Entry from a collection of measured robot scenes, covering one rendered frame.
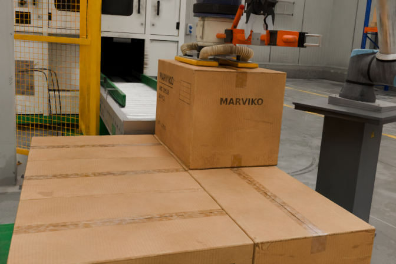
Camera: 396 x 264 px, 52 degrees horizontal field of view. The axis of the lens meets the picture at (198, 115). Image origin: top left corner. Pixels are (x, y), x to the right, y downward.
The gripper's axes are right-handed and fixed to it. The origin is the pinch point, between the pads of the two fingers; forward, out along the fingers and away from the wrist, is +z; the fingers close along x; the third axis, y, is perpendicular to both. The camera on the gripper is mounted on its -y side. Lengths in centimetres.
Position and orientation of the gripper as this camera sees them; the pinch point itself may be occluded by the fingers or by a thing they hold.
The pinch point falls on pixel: (258, 37)
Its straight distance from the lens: 155.0
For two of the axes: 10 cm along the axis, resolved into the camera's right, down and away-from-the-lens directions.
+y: -3.1, -1.9, 9.3
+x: -9.5, -0.1, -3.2
